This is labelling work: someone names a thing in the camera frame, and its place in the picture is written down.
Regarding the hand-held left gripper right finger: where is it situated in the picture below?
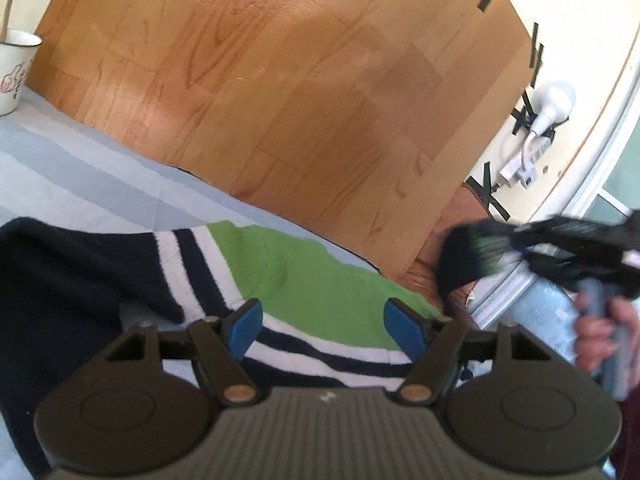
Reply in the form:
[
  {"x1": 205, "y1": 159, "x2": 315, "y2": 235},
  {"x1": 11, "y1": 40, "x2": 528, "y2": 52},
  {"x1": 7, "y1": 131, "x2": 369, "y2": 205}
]
[{"x1": 382, "y1": 297, "x2": 551, "y2": 409}]

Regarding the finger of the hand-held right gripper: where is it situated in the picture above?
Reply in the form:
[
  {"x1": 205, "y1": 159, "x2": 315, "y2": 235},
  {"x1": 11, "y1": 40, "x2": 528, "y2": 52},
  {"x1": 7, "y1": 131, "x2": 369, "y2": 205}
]
[
  {"x1": 477, "y1": 252, "x2": 533, "y2": 278},
  {"x1": 477, "y1": 221, "x2": 532, "y2": 242}
]

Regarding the blue striped bed sheet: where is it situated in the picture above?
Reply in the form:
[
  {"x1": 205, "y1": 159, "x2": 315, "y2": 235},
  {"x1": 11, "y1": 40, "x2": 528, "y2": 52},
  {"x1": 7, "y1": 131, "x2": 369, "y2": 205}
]
[{"x1": 0, "y1": 87, "x2": 451, "y2": 480}]

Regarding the white power adapter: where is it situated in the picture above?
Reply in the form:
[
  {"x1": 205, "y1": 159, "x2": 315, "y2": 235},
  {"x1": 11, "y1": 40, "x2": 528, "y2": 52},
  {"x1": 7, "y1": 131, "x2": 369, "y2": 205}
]
[{"x1": 499, "y1": 135, "x2": 552, "y2": 188}]

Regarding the wooden laminate board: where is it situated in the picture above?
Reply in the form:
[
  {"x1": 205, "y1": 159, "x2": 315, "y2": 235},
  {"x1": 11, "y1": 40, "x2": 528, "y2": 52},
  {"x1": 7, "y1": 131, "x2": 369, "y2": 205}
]
[{"x1": 25, "y1": 0, "x2": 506, "y2": 281}]

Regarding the white floral mug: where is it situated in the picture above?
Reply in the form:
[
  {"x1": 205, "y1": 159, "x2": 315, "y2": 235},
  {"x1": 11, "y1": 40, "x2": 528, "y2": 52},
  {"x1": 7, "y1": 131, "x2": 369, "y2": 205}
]
[{"x1": 0, "y1": 30, "x2": 44, "y2": 117}]

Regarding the navy green white striped sweater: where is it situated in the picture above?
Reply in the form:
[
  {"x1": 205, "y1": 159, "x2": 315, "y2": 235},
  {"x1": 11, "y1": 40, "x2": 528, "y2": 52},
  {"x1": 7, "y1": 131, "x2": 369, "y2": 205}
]
[{"x1": 0, "y1": 217, "x2": 507, "y2": 480}]

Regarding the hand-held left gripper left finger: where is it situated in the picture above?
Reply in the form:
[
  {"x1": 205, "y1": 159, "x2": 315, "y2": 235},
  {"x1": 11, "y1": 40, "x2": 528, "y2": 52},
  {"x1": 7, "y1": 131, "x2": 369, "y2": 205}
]
[{"x1": 102, "y1": 298, "x2": 264, "y2": 409}]

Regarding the white lamp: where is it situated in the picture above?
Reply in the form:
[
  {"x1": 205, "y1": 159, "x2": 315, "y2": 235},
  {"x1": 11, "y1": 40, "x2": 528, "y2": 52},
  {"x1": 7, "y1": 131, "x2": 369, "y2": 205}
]
[{"x1": 529, "y1": 80, "x2": 577, "y2": 137}]

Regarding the person's right hand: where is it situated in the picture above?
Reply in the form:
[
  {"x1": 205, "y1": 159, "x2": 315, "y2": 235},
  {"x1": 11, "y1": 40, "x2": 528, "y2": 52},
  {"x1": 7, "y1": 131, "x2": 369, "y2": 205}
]
[{"x1": 574, "y1": 292, "x2": 640, "y2": 402}]

